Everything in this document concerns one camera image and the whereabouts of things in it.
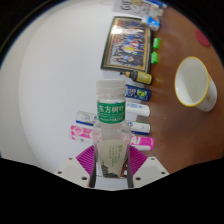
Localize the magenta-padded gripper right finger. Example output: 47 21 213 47
125 145 170 189

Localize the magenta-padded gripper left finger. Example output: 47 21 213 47
54 146 98 190

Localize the clear green-labelled water bottle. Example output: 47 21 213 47
91 78 133 179

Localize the tall pink and white box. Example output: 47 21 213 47
69 124 155 152

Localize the tall white and blue box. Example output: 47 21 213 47
75 110 152 136

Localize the white bottle with blue cap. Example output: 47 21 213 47
125 100 151 118

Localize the dark blue pump bottle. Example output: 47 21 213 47
124 84 152 102

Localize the yellow-labelled dark pump bottle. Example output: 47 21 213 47
119 69 153 85

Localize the white yellow-rimmed cup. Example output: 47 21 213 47
174 55 218 113

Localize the framed group photo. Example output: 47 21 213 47
100 15 154 74

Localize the blue tissue pack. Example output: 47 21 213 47
146 14 162 32

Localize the flat round red coaster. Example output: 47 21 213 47
194 28 212 48

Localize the blue detergent bottle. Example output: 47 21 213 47
146 0 168 10

